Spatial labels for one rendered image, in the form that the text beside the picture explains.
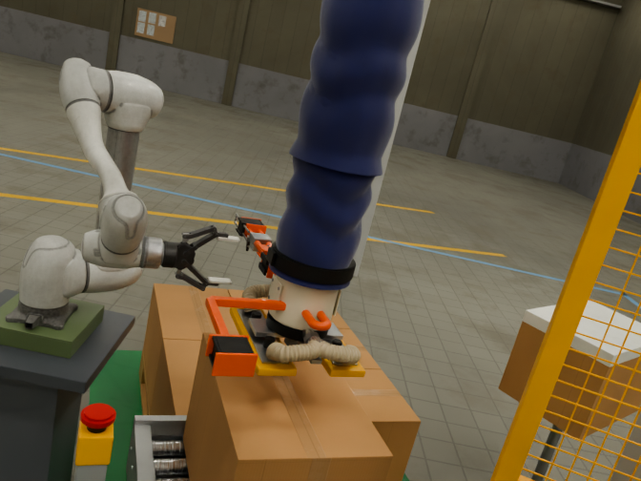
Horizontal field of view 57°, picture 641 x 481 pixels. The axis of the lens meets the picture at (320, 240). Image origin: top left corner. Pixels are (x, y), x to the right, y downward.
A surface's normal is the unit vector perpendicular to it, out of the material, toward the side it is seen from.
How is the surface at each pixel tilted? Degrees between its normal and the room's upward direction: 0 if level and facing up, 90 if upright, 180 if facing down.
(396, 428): 90
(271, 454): 0
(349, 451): 0
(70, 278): 88
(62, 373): 0
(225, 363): 90
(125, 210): 51
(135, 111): 95
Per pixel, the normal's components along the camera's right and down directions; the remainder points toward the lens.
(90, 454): 0.32, 0.34
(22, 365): 0.22, -0.93
